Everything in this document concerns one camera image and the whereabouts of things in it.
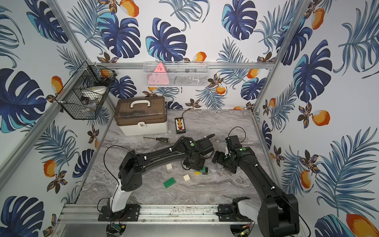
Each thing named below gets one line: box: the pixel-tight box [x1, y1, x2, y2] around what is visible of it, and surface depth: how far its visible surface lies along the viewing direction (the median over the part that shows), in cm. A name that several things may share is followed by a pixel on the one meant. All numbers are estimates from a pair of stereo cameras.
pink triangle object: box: [146, 62, 170, 85], surface depth 92 cm
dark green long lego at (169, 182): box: [163, 177, 177, 189], surface depth 85 cm
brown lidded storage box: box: [113, 96, 169, 136], surface depth 97 cm
